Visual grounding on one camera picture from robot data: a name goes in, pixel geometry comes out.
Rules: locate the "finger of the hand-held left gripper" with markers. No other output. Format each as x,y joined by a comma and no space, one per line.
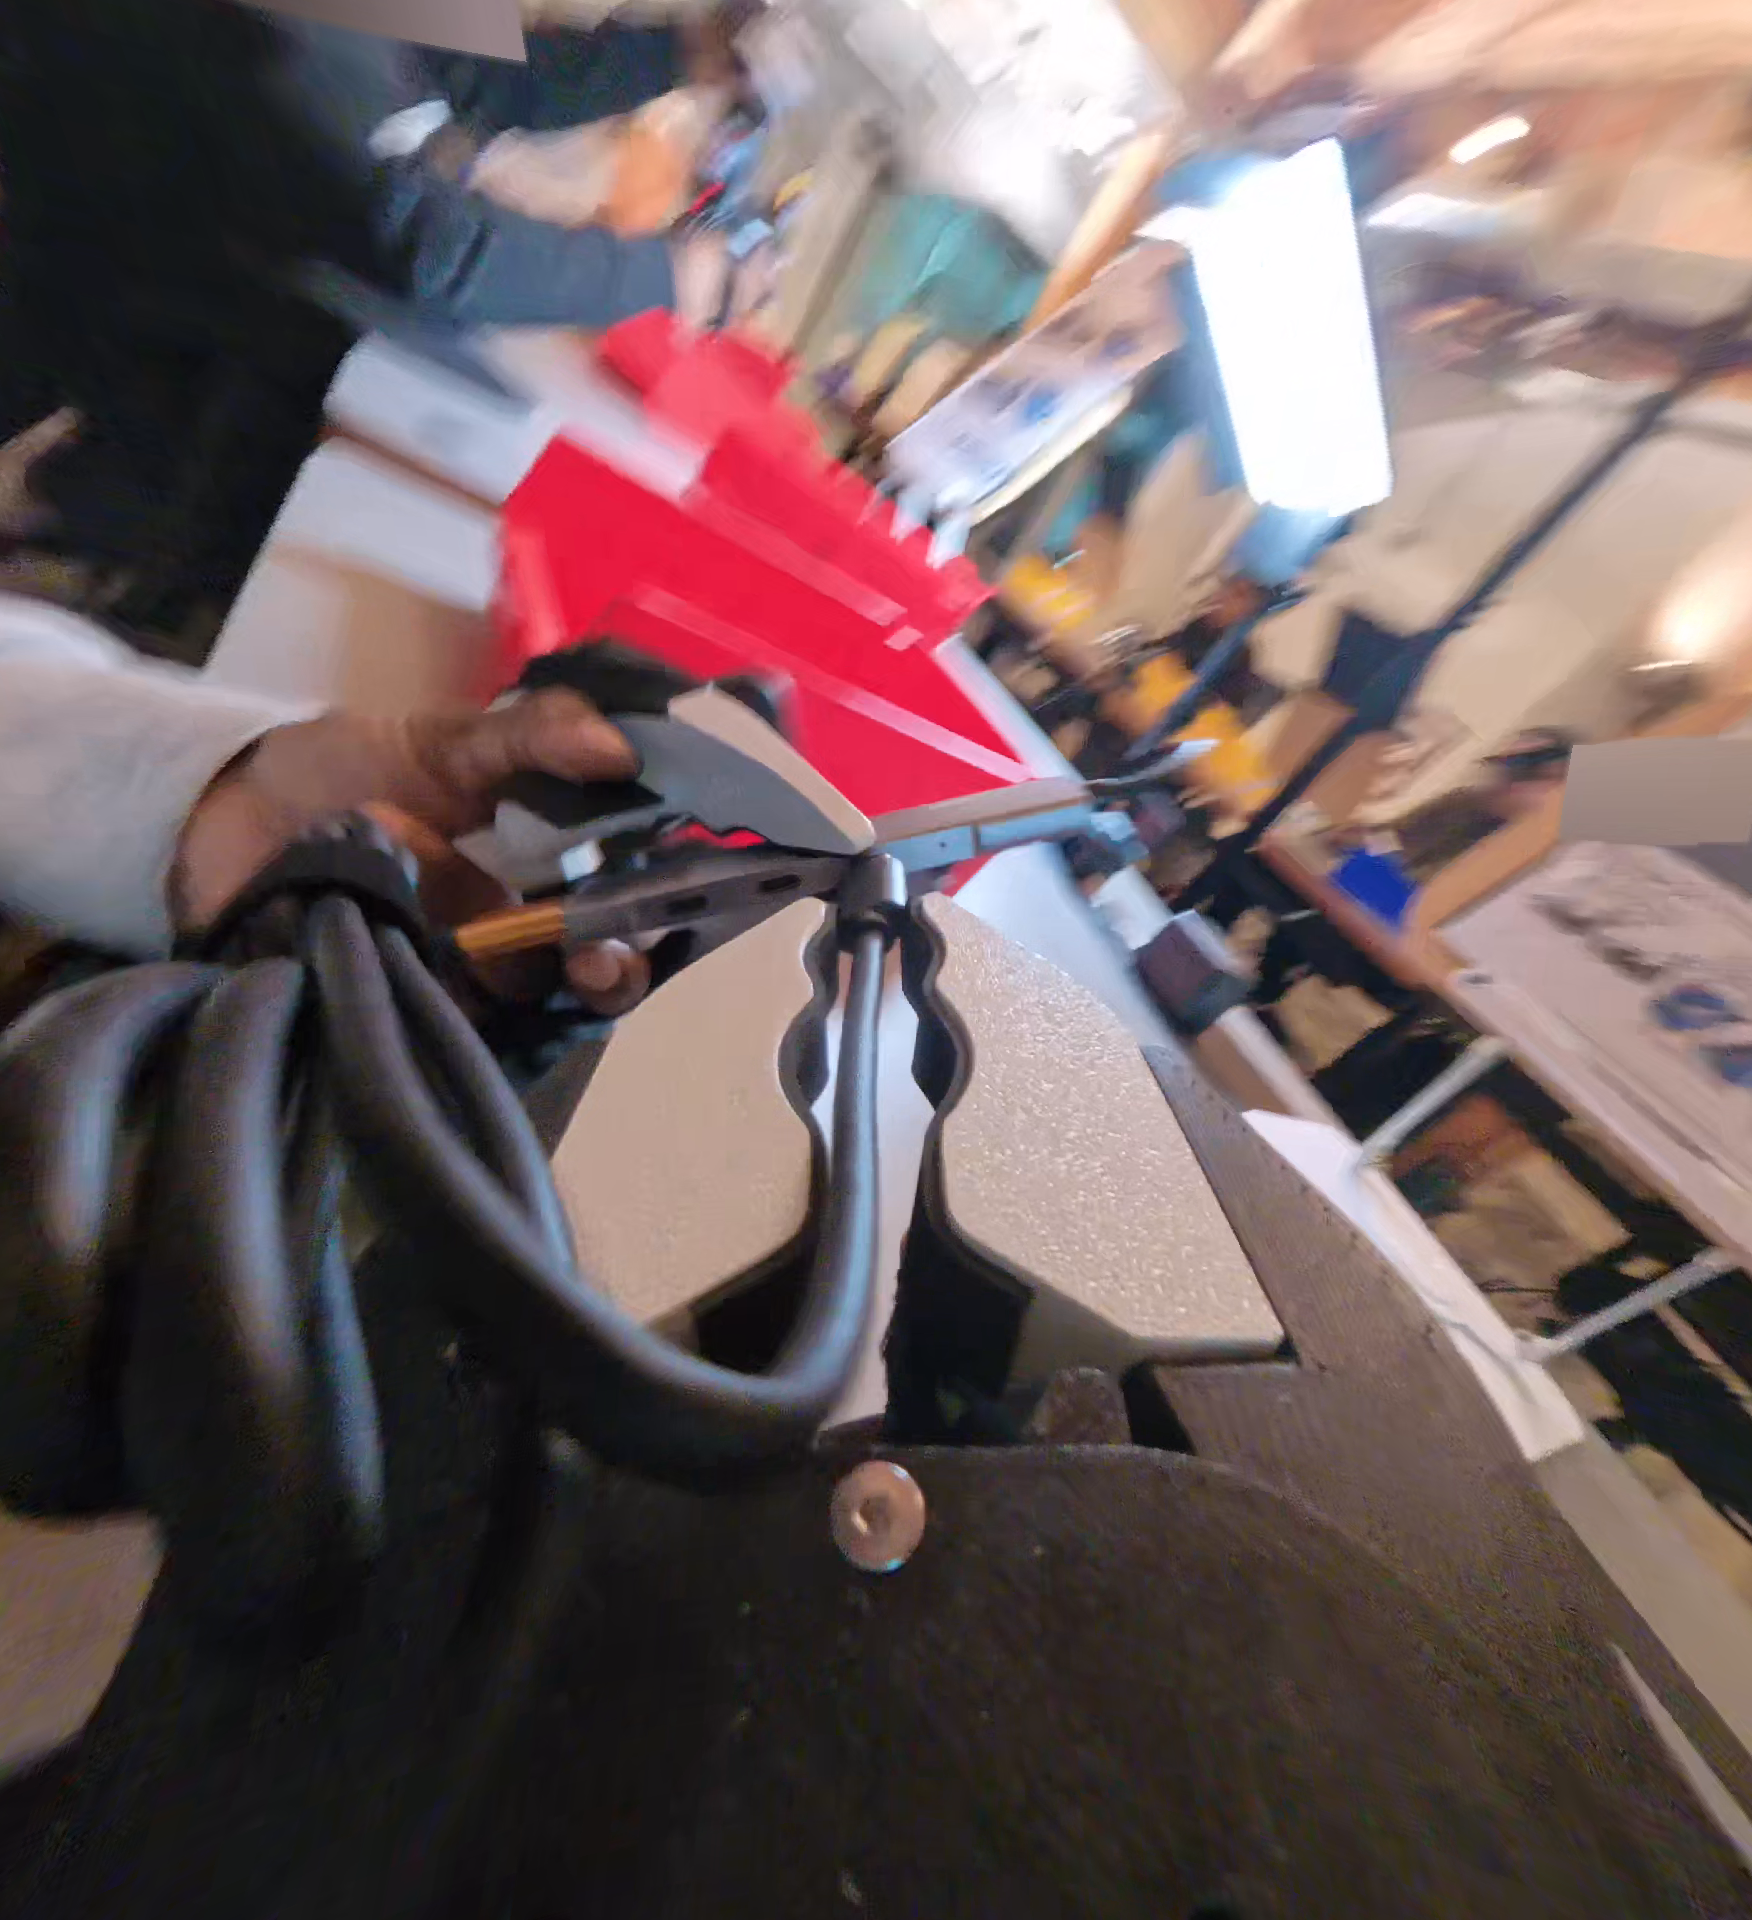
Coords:
515,855
758,779

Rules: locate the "red plastic bin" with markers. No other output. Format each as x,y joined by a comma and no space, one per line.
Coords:
758,705
695,377

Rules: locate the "person's left forearm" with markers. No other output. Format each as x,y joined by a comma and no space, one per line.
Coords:
66,748

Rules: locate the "blue plastic box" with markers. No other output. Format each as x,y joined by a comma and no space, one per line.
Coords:
1374,886

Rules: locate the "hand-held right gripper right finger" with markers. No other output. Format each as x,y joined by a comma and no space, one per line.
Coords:
1071,1184

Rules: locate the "row of yellow bins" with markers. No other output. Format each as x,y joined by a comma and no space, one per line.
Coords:
1055,591

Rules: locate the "grey usb hub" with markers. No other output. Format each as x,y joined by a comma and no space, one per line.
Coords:
695,899

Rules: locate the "person's left hand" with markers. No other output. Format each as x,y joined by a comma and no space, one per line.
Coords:
366,765

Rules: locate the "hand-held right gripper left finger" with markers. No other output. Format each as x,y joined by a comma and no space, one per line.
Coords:
695,1140

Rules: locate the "bright light panel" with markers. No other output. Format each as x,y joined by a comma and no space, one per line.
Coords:
1289,330

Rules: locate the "small grey box device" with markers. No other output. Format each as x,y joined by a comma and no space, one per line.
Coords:
1189,971

